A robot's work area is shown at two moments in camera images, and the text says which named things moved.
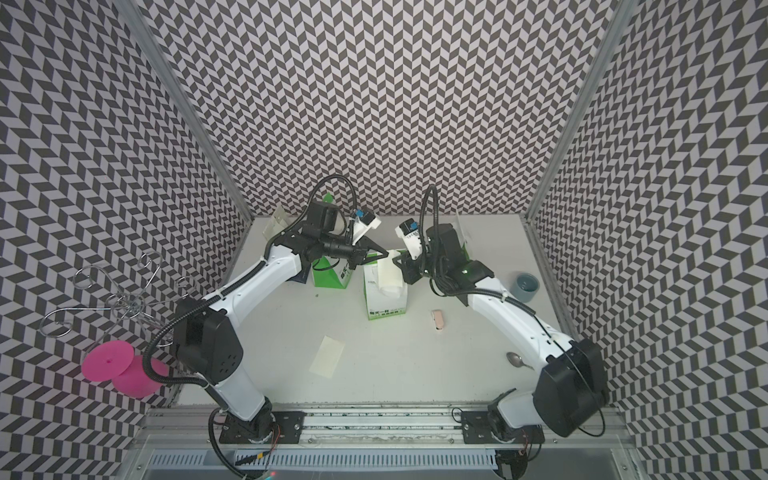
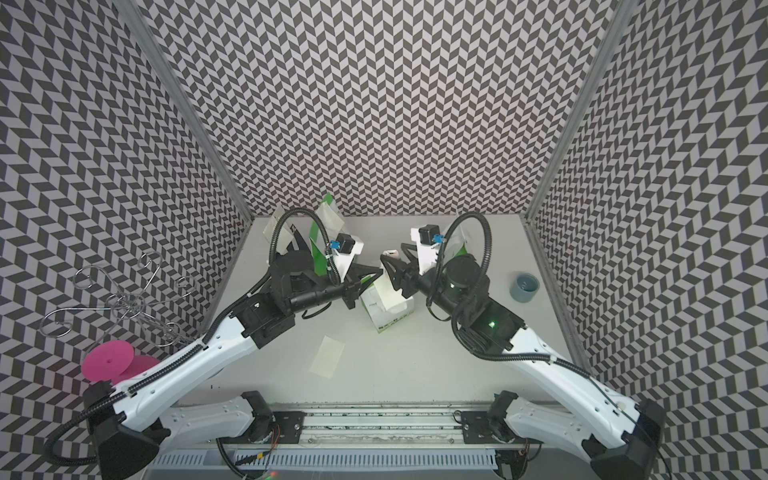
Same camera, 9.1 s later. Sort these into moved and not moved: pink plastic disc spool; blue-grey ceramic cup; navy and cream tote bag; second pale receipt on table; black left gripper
Moved: black left gripper
Not moved: pink plastic disc spool; blue-grey ceramic cup; navy and cream tote bag; second pale receipt on table
